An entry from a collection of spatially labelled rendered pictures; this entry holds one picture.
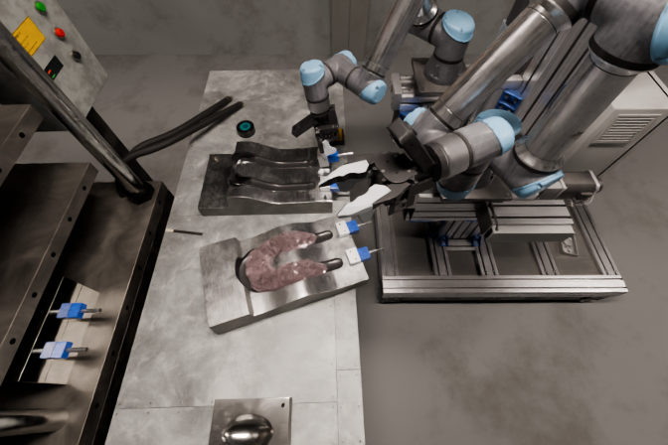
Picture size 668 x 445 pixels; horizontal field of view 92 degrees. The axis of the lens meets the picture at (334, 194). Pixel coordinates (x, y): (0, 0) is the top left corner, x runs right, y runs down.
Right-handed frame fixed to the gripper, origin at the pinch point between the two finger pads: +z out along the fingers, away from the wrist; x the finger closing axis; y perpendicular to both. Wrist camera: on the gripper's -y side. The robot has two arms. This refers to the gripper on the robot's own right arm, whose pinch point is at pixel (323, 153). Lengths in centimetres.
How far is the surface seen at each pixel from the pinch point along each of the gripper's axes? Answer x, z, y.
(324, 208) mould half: -17.1, 12.1, -1.7
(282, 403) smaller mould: -78, 18, -14
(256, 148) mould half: 4.3, -2.7, -26.1
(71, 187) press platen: -22, -18, -78
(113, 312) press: -51, 13, -72
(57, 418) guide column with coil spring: -80, 12, -75
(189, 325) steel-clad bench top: -56, 16, -46
